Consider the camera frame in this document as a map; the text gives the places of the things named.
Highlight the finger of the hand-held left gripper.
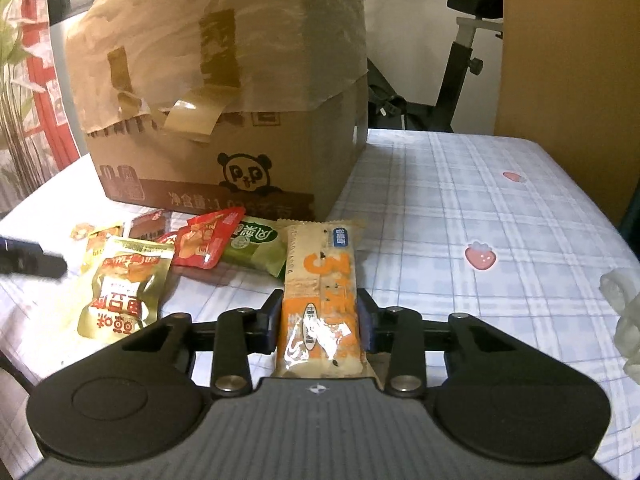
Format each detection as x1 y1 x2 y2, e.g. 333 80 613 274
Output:
0 234 69 280

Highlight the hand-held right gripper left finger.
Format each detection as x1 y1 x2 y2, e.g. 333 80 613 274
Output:
120 289 285 397

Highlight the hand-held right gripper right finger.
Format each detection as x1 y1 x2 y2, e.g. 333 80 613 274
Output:
356 289 524 397

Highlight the orange snack bar packet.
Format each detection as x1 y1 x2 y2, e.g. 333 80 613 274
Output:
270 219 383 391

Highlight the cardboard box with plastic liner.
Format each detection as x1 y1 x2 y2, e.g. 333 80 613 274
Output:
65 0 370 222

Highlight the small gold snack packet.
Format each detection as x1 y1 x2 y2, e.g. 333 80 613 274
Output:
81 223 125 274

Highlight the green snack packet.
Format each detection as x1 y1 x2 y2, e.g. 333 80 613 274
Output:
221 216 289 279

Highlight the large gold snack packet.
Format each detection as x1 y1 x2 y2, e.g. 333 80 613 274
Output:
77 236 176 347

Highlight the red snack packet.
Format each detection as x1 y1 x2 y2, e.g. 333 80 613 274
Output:
169 206 246 269

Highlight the small brown snack packet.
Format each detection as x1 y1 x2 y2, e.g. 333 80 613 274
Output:
124 209 169 242

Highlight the plaid strawberry tablecloth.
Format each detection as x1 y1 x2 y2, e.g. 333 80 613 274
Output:
0 127 640 463

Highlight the bamboo print curtain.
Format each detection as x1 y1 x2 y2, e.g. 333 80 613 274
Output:
0 0 94 217

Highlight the black exercise bike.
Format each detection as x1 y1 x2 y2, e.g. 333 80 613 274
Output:
362 0 505 134

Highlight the wooden panel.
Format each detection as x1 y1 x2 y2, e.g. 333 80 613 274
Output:
493 0 640 227

